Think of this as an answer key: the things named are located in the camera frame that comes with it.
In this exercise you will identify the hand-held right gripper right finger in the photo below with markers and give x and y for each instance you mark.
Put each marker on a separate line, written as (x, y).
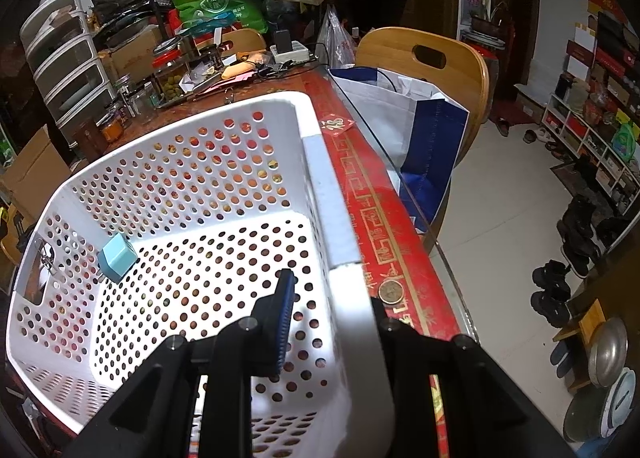
(400, 353)

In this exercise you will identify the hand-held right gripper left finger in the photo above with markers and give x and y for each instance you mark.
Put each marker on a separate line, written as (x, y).
(284, 318)

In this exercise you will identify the white perforated plastic basket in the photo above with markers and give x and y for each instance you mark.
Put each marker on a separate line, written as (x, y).
(326, 188)

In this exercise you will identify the light blue small box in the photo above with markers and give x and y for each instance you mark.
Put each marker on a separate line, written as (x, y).
(116, 258)

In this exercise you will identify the brass coin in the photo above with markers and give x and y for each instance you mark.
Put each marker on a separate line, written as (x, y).
(390, 292)

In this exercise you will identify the red floral tablecloth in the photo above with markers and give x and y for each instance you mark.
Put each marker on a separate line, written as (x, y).
(370, 208)

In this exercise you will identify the black shoe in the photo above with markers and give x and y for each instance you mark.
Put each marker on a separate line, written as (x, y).
(550, 274)
(550, 309)

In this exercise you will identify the small wooden stool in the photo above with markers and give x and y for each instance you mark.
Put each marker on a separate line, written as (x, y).
(582, 325)

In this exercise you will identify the dark round pan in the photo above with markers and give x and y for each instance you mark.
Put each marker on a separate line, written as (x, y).
(582, 415)

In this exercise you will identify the red square sticker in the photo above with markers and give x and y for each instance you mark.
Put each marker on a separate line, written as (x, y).
(336, 125)

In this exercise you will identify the round metal pot lid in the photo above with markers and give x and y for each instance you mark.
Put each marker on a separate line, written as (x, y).
(607, 350)

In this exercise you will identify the pair of black boots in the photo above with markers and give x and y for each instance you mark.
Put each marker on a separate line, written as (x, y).
(580, 233)

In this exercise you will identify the blue and white shopping bag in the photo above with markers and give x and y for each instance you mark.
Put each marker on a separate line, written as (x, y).
(380, 117)

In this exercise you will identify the white round lid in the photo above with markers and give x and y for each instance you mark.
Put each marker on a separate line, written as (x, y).
(620, 403)

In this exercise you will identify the bunch of keys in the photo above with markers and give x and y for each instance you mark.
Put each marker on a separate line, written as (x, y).
(229, 96)

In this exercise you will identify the bread roll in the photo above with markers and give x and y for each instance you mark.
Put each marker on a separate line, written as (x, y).
(239, 70)

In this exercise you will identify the small jar with orange contents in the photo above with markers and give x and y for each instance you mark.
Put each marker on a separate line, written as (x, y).
(111, 127)

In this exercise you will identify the jar of green pickles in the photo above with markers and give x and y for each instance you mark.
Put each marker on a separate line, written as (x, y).
(172, 85)

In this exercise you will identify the empty glass jar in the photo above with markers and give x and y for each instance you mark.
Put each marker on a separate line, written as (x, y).
(144, 100)

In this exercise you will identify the white power strip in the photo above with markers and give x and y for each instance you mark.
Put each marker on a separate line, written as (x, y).
(295, 53)

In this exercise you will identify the black power adapter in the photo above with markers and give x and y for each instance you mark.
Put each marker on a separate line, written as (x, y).
(285, 40)

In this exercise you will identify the clear plastic bag red print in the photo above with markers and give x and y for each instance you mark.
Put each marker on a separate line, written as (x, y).
(336, 40)

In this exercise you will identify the white shelf unit with goods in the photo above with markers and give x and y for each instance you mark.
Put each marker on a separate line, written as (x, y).
(590, 137)

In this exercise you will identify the brown cardboard box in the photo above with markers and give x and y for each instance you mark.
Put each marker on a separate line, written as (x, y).
(35, 172)

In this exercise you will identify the stacked food cover tiers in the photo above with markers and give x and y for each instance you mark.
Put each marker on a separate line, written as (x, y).
(65, 57)

